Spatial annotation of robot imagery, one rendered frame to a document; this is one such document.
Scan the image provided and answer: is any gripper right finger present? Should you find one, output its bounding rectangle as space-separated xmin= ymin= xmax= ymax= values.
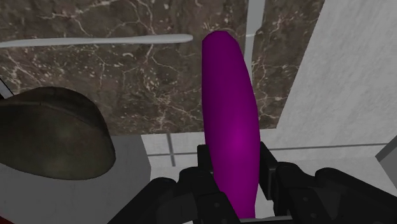
xmin=258 ymin=141 xmax=397 ymax=224

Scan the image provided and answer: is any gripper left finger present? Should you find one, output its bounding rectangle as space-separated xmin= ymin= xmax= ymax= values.
xmin=108 ymin=144 xmax=241 ymax=224

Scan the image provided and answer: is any long pale grey rod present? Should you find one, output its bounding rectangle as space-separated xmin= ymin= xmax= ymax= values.
xmin=0 ymin=34 xmax=194 ymax=49

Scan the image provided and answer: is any purple elongated rounded object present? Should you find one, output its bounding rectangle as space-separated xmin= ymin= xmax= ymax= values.
xmin=201 ymin=31 xmax=261 ymax=220

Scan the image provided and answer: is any dark olive domed object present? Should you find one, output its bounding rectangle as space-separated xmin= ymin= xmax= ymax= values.
xmin=0 ymin=86 xmax=117 ymax=181

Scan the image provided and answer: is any grey block furniture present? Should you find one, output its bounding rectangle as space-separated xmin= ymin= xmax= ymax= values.
xmin=0 ymin=134 xmax=152 ymax=224

